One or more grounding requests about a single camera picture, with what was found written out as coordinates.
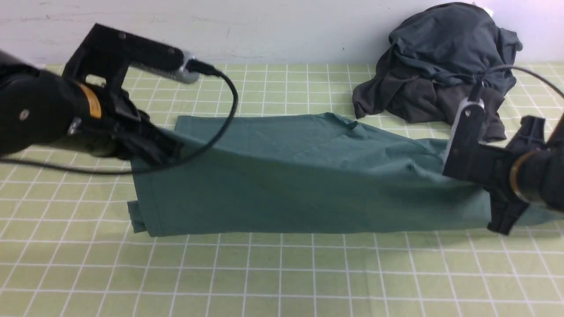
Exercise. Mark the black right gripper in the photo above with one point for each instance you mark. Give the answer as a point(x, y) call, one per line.
point(522, 176)

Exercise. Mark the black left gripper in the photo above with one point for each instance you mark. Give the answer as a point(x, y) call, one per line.
point(107, 124)

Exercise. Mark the green long-sleeve top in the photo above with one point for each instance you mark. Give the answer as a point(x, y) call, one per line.
point(312, 173)

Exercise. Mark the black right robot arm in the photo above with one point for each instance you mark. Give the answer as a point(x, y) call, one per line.
point(552, 191)

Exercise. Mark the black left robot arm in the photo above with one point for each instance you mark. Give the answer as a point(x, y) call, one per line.
point(36, 106)

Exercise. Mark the dark grey crumpled garment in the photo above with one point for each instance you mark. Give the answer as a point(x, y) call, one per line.
point(434, 59)

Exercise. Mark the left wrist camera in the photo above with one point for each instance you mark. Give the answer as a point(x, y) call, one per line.
point(108, 53)

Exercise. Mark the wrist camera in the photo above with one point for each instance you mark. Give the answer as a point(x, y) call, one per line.
point(108, 53)
point(466, 158)

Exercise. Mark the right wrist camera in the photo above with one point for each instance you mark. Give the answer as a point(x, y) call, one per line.
point(466, 158)

